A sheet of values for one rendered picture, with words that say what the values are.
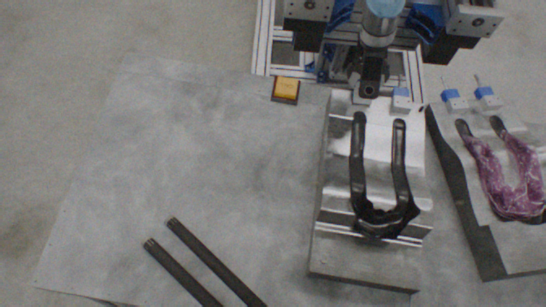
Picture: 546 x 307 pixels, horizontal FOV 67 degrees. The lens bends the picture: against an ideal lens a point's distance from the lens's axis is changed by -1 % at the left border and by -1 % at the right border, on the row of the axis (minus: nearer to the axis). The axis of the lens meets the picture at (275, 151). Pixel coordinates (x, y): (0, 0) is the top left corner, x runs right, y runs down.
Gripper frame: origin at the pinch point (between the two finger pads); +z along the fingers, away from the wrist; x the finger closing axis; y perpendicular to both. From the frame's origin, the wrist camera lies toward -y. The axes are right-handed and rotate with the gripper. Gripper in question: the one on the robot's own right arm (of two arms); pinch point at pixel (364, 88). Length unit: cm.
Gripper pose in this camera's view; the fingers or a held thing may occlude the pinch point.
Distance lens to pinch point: 112.9
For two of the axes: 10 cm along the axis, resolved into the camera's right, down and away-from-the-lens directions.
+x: -9.8, -1.2, 1.3
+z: 0.8, 3.4, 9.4
